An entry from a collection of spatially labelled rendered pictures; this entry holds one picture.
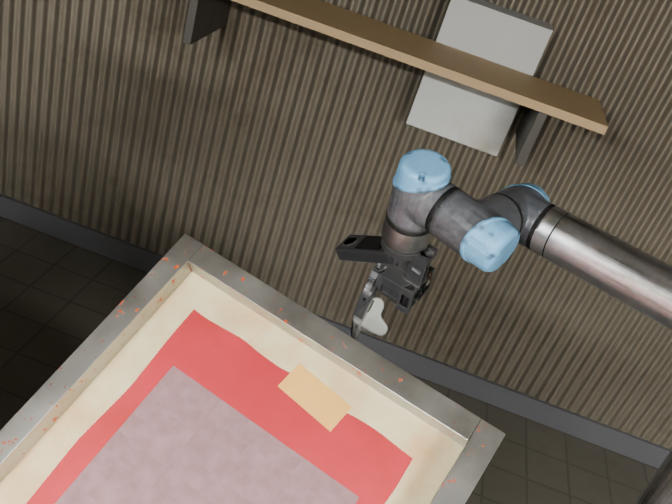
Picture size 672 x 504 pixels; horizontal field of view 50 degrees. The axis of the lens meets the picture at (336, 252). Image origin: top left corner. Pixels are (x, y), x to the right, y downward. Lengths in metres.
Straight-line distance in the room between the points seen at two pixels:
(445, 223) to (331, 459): 0.37
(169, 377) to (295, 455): 0.23
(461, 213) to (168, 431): 0.52
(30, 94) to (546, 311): 2.56
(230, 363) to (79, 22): 2.49
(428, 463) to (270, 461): 0.22
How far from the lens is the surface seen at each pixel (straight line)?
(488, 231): 0.97
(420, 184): 0.98
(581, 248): 1.05
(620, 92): 2.99
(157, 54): 3.27
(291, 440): 1.06
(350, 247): 1.17
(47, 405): 1.12
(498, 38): 2.79
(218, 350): 1.12
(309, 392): 1.08
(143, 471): 1.08
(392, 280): 1.13
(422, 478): 1.04
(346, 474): 1.04
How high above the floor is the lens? 2.20
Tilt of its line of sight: 31 degrees down
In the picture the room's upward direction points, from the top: 19 degrees clockwise
